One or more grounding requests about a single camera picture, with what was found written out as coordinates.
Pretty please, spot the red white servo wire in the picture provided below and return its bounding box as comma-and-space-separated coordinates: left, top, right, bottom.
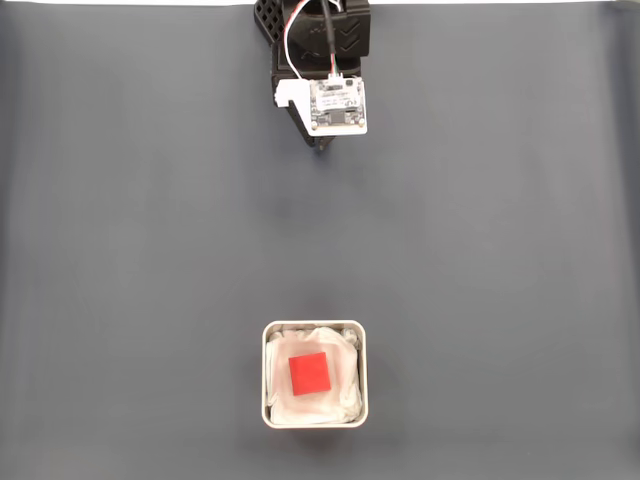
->
281, 0, 307, 81

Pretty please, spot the white camera board with mount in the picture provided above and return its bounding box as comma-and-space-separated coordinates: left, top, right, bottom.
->
274, 73, 370, 137

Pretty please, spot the square metal box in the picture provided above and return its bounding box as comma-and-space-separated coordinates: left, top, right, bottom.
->
260, 319, 370, 430

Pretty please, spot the white tissue paper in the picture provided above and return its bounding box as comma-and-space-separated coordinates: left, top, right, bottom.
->
265, 324, 362, 425

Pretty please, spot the dark table mat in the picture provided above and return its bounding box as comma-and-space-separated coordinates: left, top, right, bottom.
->
0, 3, 640, 480

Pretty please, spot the black camera cable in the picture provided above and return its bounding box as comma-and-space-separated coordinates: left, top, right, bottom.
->
319, 0, 342, 76

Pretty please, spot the red cube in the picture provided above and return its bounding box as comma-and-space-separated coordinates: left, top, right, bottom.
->
287, 351, 333, 397

